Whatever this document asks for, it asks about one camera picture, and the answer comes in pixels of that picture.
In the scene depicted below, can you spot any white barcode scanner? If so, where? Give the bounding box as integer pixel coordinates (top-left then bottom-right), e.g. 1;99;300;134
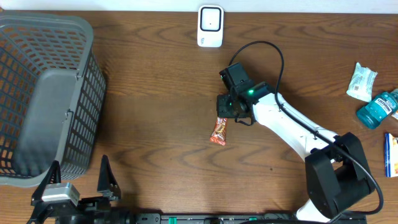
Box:
197;5;224;48

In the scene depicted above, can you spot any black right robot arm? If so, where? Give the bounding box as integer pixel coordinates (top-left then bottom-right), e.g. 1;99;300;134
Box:
217;63;376;223

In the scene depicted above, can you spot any red chocolate bar wrapper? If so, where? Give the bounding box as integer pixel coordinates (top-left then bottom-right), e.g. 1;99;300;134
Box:
210;118;228;146

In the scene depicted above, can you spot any orange tissue pack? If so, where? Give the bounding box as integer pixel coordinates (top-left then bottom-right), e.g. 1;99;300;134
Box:
391;111;398;119

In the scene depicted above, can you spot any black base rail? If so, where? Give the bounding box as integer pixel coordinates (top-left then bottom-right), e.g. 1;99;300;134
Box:
134;211;368;224

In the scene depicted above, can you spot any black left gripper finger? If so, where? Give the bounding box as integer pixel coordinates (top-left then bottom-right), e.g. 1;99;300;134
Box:
97;155;121;201
31;161;61;201

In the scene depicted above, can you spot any grey plastic shopping basket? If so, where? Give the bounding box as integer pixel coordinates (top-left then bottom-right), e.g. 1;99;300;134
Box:
1;11;106;187

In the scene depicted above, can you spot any yellow snack bag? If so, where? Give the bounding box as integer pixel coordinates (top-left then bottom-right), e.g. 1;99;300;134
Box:
384;133;398;177

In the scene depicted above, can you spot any blue mouthwash bottle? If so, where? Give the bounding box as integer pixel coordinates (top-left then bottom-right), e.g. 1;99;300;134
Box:
356;89;397;129

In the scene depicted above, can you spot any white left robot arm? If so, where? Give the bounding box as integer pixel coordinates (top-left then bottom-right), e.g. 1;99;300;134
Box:
27;155;136;224

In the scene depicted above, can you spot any light green wet wipes pack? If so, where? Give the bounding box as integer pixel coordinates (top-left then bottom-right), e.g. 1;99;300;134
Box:
346;62;378;103

